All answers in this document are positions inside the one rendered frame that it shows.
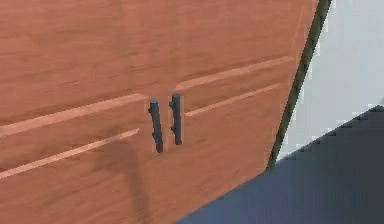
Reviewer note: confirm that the brown wooden cupboard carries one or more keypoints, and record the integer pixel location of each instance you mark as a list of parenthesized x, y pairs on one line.
[(83, 66)]

